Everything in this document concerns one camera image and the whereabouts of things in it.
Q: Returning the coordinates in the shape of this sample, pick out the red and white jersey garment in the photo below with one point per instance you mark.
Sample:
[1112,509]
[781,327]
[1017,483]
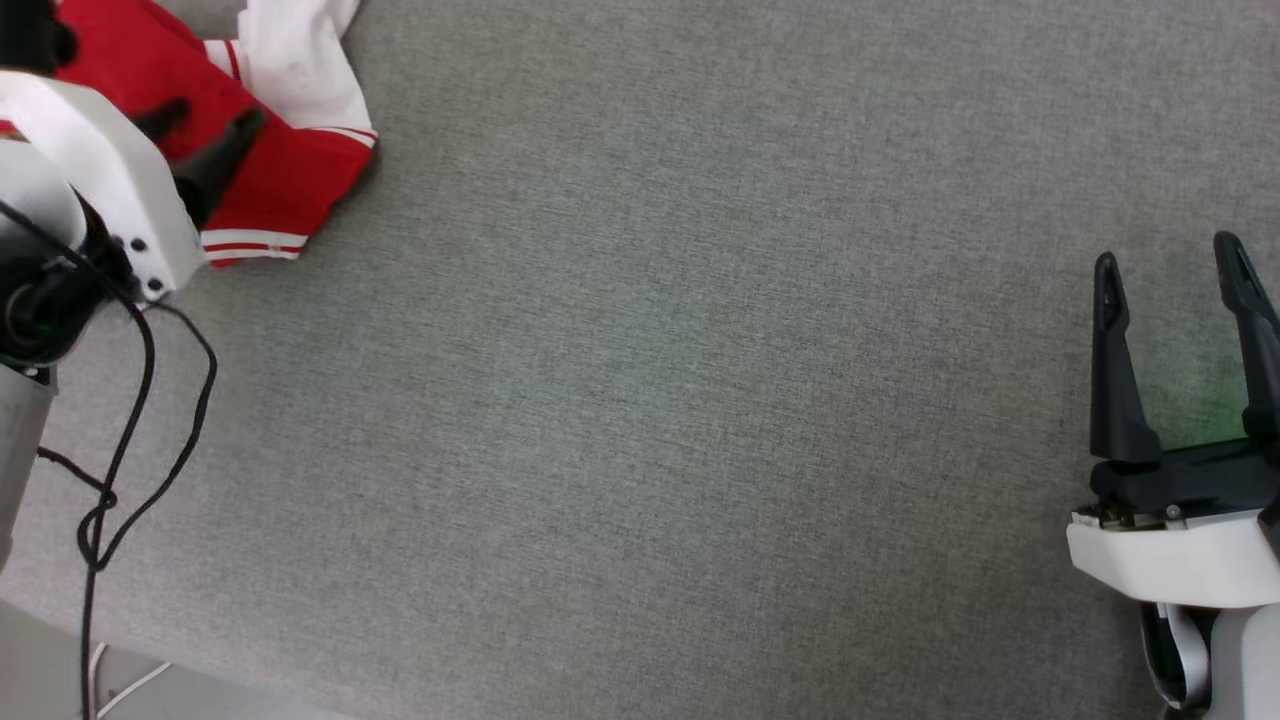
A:
[295,185]

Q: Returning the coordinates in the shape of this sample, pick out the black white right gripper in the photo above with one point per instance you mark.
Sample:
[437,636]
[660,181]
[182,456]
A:
[1180,550]

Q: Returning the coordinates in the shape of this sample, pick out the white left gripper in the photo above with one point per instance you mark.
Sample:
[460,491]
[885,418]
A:
[120,170]

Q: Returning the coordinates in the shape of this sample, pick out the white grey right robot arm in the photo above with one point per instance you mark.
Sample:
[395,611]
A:
[1245,660]

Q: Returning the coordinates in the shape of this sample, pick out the grey fabric sofa cushion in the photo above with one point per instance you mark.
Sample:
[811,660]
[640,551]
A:
[650,400]

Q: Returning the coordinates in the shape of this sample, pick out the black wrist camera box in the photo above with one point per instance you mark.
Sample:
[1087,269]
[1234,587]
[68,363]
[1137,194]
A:
[28,32]

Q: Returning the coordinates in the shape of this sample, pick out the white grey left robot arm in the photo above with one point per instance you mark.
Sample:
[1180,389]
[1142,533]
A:
[20,450]

